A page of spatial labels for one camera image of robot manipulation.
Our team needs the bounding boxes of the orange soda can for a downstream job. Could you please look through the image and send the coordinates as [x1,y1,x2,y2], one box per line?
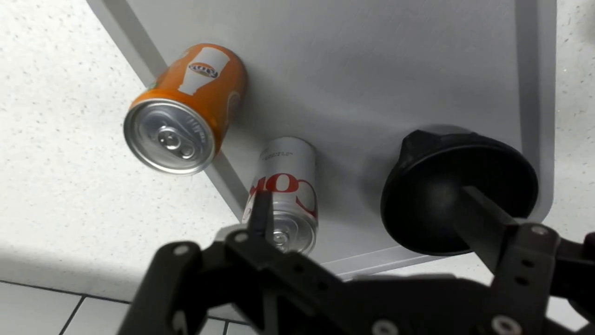
[120,44,248,178]

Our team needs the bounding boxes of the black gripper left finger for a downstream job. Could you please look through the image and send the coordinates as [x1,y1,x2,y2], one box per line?
[116,191,373,335]

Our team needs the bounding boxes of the silver soda can red print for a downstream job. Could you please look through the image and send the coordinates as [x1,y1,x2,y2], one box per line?
[239,137,319,258]

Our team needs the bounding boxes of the black bowl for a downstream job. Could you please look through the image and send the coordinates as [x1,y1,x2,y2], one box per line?
[379,125,538,258]

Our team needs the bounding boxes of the grey plastic tray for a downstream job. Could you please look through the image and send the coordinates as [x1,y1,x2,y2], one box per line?
[85,0,557,278]

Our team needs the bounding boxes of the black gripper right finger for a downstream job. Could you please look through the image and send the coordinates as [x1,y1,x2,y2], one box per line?
[451,185,595,335]

